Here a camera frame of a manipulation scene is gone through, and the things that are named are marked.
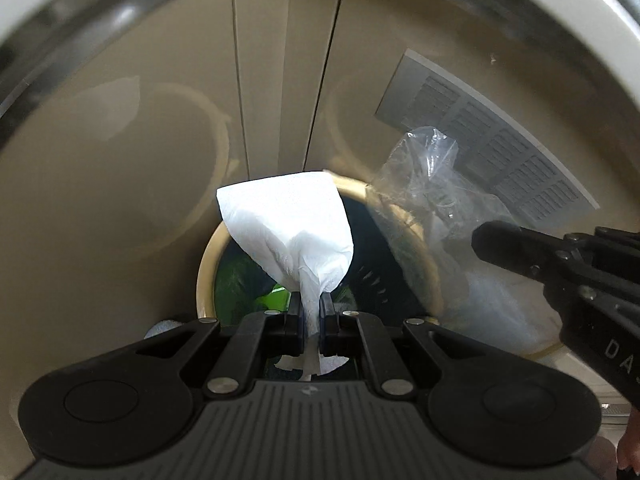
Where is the beige cabinet door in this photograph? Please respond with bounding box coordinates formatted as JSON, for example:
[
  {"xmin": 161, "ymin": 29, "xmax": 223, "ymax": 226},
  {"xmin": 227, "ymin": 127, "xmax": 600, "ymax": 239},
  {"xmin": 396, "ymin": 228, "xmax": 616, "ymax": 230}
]
[
  {"xmin": 304, "ymin": 0, "xmax": 640, "ymax": 311},
  {"xmin": 0, "ymin": 0, "xmax": 251, "ymax": 341}
]

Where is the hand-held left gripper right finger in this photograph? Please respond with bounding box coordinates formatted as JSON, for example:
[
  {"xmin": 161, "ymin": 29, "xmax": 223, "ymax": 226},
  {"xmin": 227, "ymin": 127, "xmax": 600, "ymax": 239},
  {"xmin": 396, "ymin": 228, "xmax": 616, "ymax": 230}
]
[{"xmin": 320, "ymin": 292, "xmax": 490, "ymax": 396}]

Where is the green snack packet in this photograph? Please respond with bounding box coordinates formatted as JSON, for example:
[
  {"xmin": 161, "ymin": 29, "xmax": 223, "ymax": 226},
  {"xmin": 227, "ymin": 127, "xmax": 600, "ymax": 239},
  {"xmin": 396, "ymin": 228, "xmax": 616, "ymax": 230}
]
[{"xmin": 215, "ymin": 255, "xmax": 292, "ymax": 312}]

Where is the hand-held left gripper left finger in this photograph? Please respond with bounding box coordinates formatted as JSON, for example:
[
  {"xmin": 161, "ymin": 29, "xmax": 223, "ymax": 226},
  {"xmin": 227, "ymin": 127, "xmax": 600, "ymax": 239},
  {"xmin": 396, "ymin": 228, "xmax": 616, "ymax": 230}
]
[{"xmin": 132, "ymin": 292, "xmax": 306, "ymax": 396}]

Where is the white paper towel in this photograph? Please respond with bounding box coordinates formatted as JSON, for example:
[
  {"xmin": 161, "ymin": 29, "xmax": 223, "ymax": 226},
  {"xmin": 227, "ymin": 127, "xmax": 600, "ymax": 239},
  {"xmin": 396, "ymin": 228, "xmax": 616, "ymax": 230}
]
[{"xmin": 216, "ymin": 171, "xmax": 355, "ymax": 378}]

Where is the clear plastic bag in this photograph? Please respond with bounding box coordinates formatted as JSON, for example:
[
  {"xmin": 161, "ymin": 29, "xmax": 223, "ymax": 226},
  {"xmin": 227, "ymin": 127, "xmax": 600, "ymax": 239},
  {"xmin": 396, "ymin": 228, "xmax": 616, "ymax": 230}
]
[{"xmin": 367, "ymin": 126, "xmax": 562, "ymax": 356}]

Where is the grey vent grille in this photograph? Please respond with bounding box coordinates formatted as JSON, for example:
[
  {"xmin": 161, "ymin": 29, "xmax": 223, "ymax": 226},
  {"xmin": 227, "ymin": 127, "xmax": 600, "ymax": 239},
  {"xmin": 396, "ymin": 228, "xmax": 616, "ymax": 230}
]
[{"xmin": 376, "ymin": 49, "xmax": 601, "ymax": 235}]

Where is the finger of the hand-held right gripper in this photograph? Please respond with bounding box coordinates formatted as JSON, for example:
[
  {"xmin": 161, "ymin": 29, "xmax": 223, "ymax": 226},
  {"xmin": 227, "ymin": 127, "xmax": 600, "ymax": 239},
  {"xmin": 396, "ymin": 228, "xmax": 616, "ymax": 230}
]
[
  {"xmin": 471, "ymin": 220, "xmax": 640, "ymax": 311},
  {"xmin": 565, "ymin": 226, "xmax": 640, "ymax": 267}
]

